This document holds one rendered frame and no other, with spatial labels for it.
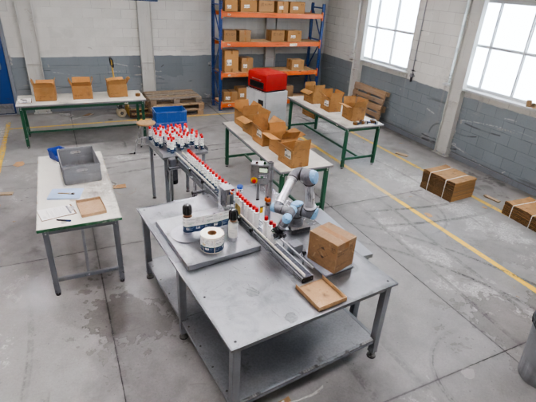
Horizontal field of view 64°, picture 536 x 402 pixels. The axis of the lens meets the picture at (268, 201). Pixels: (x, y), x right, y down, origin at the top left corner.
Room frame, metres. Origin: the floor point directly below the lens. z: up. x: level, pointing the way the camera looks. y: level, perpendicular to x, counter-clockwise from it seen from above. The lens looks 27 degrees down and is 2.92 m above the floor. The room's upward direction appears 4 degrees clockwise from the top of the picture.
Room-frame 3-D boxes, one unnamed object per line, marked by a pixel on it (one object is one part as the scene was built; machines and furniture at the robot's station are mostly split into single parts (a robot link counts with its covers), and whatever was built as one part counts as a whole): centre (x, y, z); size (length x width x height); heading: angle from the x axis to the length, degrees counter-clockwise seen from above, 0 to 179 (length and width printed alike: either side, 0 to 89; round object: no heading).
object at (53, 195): (3.99, 2.14, 0.81); 0.32 x 0.24 x 0.01; 102
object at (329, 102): (8.17, -1.07, 0.97); 0.42 x 0.39 x 0.37; 114
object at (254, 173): (3.54, 0.08, 1.38); 0.17 x 0.10 x 0.19; 88
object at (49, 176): (4.27, 2.17, 0.40); 1.90 x 0.75 x 0.80; 27
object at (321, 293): (2.57, -0.44, 0.85); 0.30 x 0.26 x 0.04; 33
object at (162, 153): (5.45, 1.29, 0.46); 0.73 x 0.62 x 0.93; 33
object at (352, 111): (7.65, -1.42, 0.97); 0.43 x 0.42 x 0.37; 113
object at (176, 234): (3.23, 0.69, 0.89); 0.31 x 0.31 x 0.01
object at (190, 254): (3.27, 0.54, 0.86); 0.80 x 0.67 x 0.05; 33
